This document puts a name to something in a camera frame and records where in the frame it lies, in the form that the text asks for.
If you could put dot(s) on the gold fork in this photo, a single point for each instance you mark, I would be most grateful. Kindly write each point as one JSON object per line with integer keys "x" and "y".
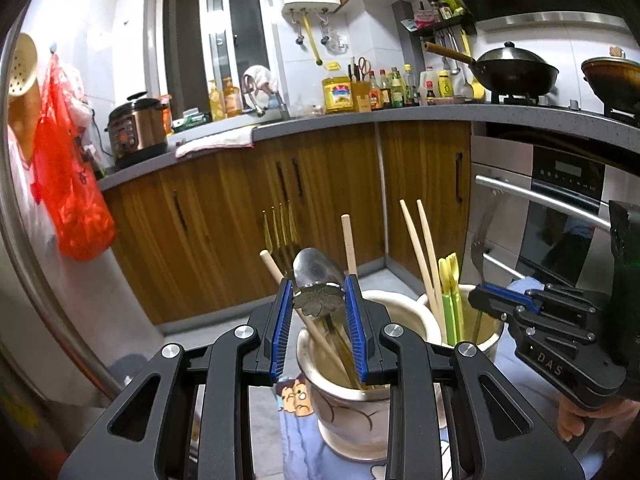
{"x": 282, "y": 239}

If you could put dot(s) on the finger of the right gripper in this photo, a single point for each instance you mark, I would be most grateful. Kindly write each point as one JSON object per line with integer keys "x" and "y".
{"x": 509, "y": 296}
{"x": 495, "y": 307}

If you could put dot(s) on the thin wooden chopstick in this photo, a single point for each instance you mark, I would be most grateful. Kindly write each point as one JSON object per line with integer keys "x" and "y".
{"x": 349, "y": 244}

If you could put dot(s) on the yellow oil tub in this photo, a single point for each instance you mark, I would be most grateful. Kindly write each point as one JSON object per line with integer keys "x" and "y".
{"x": 337, "y": 95}

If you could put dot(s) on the blue cartoon cloth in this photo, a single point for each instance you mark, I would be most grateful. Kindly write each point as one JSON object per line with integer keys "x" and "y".
{"x": 330, "y": 431}

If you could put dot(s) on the white dish towel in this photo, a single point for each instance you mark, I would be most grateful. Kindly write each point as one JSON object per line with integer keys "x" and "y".
{"x": 234, "y": 138}

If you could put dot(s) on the red plastic bag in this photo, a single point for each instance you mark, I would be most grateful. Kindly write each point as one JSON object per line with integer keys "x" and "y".
{"x": 63, "y": 182}

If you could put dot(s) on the yellow perforated scoop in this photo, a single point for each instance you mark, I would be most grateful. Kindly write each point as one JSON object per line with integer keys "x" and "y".
{"x": 24, "y": 95}

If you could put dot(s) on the built-in oven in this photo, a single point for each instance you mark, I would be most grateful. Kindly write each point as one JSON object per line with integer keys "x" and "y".
{"x": 541, "y": 211}

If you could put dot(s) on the electric pressure cooker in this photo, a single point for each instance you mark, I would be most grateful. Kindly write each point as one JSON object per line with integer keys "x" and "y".
{"x": 136, "y": 130}

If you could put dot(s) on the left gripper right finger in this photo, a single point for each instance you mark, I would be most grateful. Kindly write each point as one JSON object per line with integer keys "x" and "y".
{"x": 494, "y": 433}

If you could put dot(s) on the flower steel spoon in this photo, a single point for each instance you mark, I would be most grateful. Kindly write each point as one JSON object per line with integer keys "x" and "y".
{"x": 343, "y": 346}

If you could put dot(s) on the brown pot on stove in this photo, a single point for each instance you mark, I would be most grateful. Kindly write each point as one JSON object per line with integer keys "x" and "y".
{"x": 615, "y": 81}

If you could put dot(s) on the yellow plastic training chopstick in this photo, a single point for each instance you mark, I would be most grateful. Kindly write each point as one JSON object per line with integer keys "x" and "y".
{"x": 447, "y": 305}
{"x": 455, "y": 294}

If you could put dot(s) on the chrome curved rail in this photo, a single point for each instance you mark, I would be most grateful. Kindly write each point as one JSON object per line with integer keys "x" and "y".
{"x": 24, "y": 260}

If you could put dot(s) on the black wok with handle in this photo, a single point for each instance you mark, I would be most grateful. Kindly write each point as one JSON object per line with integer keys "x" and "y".
{"x": 506, "y": 71}

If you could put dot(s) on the wooden kitchen cabinets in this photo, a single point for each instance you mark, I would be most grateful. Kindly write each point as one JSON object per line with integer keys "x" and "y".
{"x": 190, "y": 233}

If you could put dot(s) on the person's right hand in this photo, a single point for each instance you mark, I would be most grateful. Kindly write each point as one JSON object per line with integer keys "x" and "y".
{"x": 618, "y": 413}

